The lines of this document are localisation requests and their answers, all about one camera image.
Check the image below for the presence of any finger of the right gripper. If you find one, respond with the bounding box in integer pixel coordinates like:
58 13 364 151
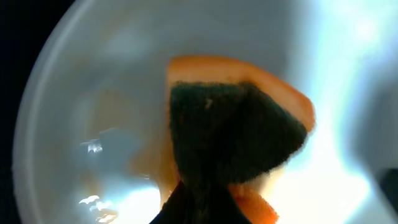
379 168 397 202

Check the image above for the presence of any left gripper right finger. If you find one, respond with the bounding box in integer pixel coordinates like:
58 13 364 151
204 185 251 224

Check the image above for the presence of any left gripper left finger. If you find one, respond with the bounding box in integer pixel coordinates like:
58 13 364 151
150 182 199 224

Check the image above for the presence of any orange green sponge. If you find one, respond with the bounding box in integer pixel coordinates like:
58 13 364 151
167 55 315 223

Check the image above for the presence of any green plate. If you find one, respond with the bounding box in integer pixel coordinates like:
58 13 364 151
12 0 397 223

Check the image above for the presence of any round black serving tray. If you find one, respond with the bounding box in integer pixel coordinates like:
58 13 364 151
1 0 73 224

